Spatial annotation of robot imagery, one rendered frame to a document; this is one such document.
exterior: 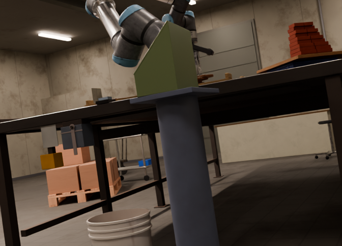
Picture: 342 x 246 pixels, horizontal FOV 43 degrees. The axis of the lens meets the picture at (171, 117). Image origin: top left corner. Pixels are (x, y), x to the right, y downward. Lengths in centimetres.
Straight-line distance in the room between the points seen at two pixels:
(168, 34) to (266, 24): 1031
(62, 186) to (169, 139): 430
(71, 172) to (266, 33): 745
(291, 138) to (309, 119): 47
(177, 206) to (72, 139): 85
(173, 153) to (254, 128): 668
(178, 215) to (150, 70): 56
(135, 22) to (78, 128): 75
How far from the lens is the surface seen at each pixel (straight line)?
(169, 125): 168
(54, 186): 593
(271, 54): 1177
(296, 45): 294
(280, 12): 1187
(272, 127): 823
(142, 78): 168
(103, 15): 209
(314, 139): 810
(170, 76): 163
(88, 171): 581
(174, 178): 169
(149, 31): 176
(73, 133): 233
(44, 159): 246
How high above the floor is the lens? 72
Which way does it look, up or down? 2 degrees up
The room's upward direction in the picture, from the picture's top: 8 degrees counter-clockwise
